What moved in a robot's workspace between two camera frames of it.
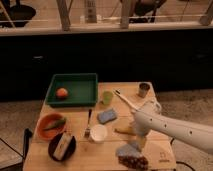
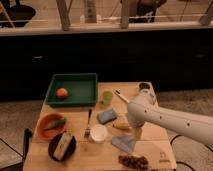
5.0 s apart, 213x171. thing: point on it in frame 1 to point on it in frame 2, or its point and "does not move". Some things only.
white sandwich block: (62, 145) does not move
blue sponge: (107, 116) does not move
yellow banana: (126, 130) to (122, 122)
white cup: (98, 133) does not move
